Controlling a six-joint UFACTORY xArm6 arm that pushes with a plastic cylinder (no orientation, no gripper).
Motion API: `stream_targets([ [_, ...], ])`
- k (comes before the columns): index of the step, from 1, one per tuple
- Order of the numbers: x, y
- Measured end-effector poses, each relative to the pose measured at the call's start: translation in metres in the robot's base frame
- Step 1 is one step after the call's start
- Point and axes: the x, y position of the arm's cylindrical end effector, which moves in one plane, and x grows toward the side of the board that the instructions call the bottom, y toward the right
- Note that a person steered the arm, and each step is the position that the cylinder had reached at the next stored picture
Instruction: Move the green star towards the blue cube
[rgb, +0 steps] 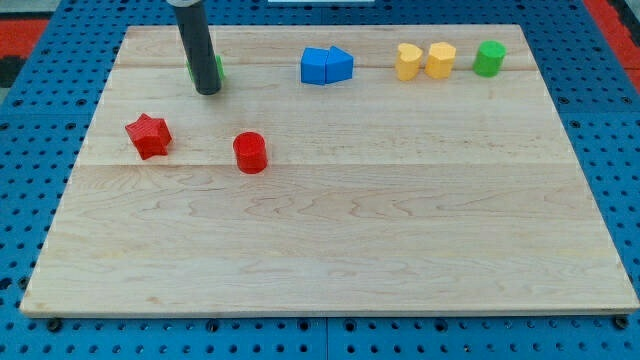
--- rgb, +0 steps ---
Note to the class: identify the green star block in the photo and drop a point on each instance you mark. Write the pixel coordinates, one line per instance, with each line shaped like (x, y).
(219, 66)

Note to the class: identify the blue cube block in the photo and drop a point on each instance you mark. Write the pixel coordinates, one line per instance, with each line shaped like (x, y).
(313, 66)

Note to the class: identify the red star block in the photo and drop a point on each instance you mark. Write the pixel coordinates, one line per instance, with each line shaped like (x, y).
(150, 136)

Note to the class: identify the light wooden board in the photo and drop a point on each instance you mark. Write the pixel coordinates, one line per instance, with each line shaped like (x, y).
(381, 198)

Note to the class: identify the red cylinder block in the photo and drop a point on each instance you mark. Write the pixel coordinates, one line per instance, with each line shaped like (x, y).
(250, 152)

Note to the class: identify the blue triangular prism block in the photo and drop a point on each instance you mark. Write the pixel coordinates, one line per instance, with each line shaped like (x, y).
(338, 66)

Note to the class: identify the yellow heart block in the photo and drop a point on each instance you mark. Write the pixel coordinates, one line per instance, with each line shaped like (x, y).
(408, 61)

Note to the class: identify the yellow pentagon block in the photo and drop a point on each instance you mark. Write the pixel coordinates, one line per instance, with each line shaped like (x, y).
(440, 60)

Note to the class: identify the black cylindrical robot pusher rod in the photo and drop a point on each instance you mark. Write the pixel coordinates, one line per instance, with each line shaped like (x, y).
(195, 36)

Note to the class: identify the green cylinder block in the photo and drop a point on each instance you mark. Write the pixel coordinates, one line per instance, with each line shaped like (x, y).
(489, 58)

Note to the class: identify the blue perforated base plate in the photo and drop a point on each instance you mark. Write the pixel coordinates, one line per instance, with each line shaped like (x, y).
(49, 107)

